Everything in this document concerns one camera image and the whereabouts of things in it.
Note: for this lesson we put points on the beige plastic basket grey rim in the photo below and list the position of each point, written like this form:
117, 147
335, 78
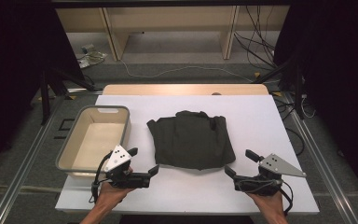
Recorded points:
96, 140

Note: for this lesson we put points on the dark garment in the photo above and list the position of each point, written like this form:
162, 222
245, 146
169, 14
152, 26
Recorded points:
189, 140

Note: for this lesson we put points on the dark curtain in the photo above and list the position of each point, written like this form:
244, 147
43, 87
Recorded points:
12, 62
338, 77

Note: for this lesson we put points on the black metal stand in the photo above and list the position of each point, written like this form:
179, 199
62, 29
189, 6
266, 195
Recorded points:
298, 93
45, 96

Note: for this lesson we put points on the white board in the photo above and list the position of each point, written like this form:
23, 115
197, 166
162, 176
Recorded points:
183, 193

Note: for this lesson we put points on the wooden table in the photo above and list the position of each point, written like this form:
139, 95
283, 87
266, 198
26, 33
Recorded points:
167, 89

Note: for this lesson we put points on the person's right hand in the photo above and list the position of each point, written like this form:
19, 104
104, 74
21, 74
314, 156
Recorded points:
272, 203

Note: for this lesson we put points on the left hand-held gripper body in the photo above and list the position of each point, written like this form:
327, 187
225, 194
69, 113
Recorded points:
116, 160

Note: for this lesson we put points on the person's left hand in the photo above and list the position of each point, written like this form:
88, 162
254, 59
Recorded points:
108, 196

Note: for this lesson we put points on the aluminium floor rail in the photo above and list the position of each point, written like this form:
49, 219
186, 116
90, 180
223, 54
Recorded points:
21, 174
323, 174

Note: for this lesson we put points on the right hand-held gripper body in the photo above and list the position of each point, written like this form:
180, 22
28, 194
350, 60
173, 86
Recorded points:
261, 185

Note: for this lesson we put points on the light wooden shelf unit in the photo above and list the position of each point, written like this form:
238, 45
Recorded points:
118, 37

